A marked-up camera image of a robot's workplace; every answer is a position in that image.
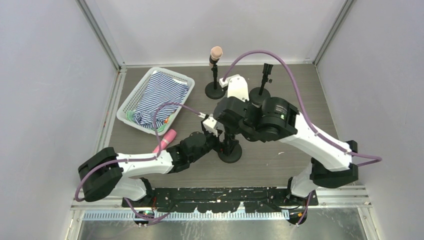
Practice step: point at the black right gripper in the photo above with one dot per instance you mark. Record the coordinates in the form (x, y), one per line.
(224, 112)

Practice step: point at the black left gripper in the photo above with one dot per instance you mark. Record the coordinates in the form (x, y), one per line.
(218, 139)

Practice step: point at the black front microphone stand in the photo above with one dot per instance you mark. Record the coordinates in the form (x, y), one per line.
(230, 150)

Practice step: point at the black microphone stand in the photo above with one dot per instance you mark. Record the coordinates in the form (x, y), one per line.
(213, 90)
(230, 150)
(258, 94)

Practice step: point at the pink microphone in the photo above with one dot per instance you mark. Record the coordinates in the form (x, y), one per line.
(166, 140)

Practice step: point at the beige microphone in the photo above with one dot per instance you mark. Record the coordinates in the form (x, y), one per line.
(215, 54)

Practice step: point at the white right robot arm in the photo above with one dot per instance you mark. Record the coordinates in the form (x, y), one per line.
(276, 119)

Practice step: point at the blue striped cloth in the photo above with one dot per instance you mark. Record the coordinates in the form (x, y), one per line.
(160, 89)

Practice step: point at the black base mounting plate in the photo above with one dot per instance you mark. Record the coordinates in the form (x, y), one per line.
(220, 200)

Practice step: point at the green cloth in basket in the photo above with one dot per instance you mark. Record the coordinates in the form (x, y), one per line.
(130, 116)

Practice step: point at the white plastic basket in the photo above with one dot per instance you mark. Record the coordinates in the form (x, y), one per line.
(135, 96)

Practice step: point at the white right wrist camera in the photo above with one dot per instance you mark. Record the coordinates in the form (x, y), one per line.
(235, 86)

